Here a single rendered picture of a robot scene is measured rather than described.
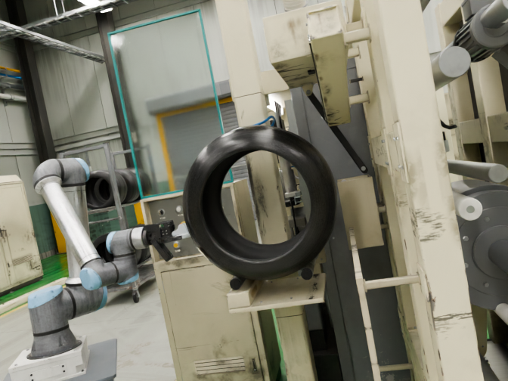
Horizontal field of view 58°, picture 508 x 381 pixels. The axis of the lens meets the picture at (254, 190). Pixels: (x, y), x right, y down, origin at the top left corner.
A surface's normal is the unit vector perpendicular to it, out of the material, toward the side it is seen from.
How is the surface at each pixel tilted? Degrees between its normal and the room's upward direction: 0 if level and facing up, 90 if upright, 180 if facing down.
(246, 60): 90
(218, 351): 90
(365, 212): 90
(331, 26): 72
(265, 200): 90
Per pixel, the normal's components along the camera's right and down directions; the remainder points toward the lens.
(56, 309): 0.76, -0.14
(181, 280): -0.18, 0.09
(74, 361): 0.28, 0.00
